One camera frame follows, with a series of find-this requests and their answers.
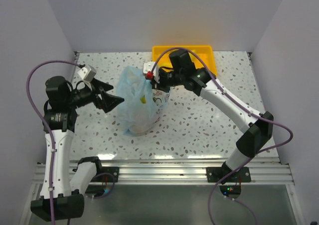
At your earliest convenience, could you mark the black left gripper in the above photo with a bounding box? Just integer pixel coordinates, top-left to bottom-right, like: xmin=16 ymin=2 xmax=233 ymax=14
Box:
xmin=66 ymin=77 xmax=124 ymax=112

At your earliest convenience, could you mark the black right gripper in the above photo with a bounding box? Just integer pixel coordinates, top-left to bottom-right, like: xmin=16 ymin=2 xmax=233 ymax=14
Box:
xmin=150 ymin=68 xmax=184 ymax=93

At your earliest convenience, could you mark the yellow plastic tray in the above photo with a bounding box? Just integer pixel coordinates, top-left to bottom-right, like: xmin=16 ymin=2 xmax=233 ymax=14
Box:
xmin=152 ymin=45 xmax=218 ymax=76

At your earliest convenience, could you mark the light blue plastic bag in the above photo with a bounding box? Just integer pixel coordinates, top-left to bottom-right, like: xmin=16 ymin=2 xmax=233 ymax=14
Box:
xmin=116 ymin=66 xmax=170 ymax=136

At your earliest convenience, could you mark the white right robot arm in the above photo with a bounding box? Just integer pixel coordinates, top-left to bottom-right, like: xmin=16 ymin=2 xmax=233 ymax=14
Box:
xmin=147 ymin=47 xmax=274 ymax=182

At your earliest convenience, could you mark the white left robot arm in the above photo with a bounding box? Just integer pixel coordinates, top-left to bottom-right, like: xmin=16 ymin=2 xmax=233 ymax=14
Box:
xmin=30 ymin=76 xmax=124 ymax=224

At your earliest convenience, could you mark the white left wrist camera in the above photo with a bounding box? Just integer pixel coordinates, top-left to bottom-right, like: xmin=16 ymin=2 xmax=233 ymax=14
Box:
xmin=77 ymin=65 xmax=97 ymax=83

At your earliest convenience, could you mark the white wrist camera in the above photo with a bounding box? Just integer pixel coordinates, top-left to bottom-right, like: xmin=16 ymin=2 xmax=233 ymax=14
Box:
xmin=77 ymin=65 xmax=97 ymax=83
xmin=143 ymin=61 xmax=159 ymax=83

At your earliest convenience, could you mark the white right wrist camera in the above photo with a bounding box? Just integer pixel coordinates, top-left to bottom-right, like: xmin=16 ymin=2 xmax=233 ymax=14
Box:
xmin=143 ymin=61 xmax=159 ymax=83

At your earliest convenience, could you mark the black left base bracket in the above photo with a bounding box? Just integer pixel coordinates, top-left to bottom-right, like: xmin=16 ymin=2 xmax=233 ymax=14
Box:
xmin=72 ymin=156 xmax=120 ymax=185

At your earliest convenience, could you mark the black base bracket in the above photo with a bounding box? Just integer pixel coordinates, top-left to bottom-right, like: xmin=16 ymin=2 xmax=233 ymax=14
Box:
xmin=206 ymin=167 xmax=252 ymax=184
xmin=72 ymin=156 xmax=120 ymax=185

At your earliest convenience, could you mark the black right base bracket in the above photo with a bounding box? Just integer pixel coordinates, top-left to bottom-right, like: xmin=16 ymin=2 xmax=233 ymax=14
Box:
xmin=206 ymin=167 xmax=252 ymax=184

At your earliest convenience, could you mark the aluminium mounting rail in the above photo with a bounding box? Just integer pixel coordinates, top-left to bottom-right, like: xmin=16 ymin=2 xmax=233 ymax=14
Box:
xmin=32 ymin=159 xmax=294 ymax=186

